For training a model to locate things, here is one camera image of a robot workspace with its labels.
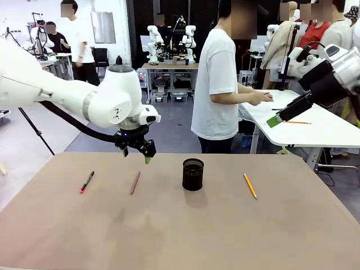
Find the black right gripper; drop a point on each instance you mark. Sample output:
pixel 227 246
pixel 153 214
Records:
pixel 323 84

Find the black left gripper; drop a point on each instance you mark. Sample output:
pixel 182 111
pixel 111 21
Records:
pixel 135 137

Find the reddish brown pen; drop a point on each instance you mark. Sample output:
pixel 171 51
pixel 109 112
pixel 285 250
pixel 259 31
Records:
pixel 135 182

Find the black marker with pink cap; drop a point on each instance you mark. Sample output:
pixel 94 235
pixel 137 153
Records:
pixel 87 182

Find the yellow pencil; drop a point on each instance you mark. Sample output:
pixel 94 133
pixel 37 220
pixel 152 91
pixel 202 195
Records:
pixel 249 185
pixel 298 122

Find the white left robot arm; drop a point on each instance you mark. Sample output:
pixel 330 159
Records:
pixel 112 92

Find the person's right forearm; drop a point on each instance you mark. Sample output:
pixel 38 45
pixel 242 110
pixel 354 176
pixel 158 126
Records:
pixel 230 98

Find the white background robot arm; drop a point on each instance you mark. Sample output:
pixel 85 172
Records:
pixel 271 31
pixel 153 42
pixel 188 42
pixel 47 42

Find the black mesh pen holder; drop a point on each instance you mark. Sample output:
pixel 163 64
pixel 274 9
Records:
pixel 192 180

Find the person's left hand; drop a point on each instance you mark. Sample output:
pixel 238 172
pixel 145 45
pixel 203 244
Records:
pixel 269 97

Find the person's right hand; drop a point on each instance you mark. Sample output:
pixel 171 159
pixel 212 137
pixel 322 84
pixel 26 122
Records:
pixel 258 98

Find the white side table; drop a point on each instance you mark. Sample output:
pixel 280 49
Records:
pixel 309 135

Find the silver mesh cloth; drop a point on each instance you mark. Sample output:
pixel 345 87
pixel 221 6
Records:
pixel 244 112

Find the grey storage bin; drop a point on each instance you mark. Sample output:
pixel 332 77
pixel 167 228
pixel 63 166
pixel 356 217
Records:
pixel 159 98
pixel 179 98

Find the white table leg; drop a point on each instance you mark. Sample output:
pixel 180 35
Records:
pixel 315 159

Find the black garment rack pole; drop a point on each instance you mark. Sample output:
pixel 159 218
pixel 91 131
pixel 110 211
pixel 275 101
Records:
pixel 290 50

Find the grey plastic stool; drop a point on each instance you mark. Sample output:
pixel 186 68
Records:
pixel 246 76

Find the mannequin in beige coat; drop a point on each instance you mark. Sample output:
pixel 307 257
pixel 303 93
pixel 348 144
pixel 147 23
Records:
pixel 277 47

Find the white monitor back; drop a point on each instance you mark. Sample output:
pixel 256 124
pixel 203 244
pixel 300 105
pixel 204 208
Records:
pixel 257 45

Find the person in red T-shirt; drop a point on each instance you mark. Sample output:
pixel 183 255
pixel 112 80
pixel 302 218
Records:
pixel 315 31

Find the person in white printed T-shirt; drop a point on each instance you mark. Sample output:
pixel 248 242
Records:
pixel 216 84

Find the person in light grey shirt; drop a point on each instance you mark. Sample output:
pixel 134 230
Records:
pixel 337 33

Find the wooden top workbench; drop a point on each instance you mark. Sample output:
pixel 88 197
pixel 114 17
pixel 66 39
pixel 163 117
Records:
pixel 168 66

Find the black bag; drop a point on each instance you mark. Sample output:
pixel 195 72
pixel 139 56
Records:
pixel 120 60

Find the black office chair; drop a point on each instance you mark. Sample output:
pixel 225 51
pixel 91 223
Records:
pixel 100 56

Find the black tripod stand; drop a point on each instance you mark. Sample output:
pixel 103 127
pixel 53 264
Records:
pixel 38 132

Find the mannequin with bucket hat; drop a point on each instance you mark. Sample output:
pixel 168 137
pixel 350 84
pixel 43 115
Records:
pixel 353 12

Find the person in black shirt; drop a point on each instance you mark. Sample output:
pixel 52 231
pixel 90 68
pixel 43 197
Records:
pixel 57 39
pixel 166 33

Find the person in plain white shirt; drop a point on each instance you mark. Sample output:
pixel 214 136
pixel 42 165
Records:
pixel 81 42

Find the light wooden piece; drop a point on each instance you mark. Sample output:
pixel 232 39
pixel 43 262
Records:
pixel 2 168

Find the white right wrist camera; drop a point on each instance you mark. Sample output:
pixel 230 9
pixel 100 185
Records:
pixel 298 64

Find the grey metal wall panel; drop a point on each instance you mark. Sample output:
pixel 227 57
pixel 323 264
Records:
pixel 103 28

